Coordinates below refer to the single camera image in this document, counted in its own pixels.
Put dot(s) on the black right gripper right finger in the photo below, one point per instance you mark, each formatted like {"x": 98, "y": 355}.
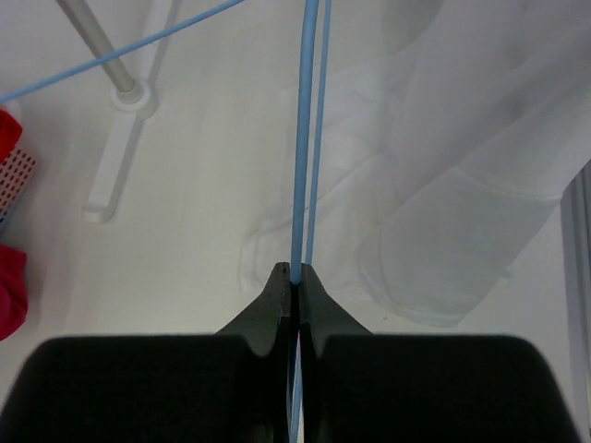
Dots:
{"x": 359, "y": 386}

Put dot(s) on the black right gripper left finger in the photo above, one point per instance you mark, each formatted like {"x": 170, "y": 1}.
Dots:
{"x": 229, "y": 386}

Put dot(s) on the crimson t shirt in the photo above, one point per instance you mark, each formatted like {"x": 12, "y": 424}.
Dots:
{"x": 14, "y": 297}

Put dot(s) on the red t shirt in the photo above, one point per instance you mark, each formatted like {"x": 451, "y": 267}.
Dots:
{"x": 10, "y": 133}

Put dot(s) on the white t shirt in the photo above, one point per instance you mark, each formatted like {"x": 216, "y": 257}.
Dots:
{"x": 440, "y": 161}

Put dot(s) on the metal clothes rack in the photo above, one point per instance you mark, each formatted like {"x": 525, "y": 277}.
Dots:
{"x": 133, "y": 95}

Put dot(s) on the white plastic basket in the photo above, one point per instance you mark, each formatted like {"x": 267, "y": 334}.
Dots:
{"x": 16, "y": 172}

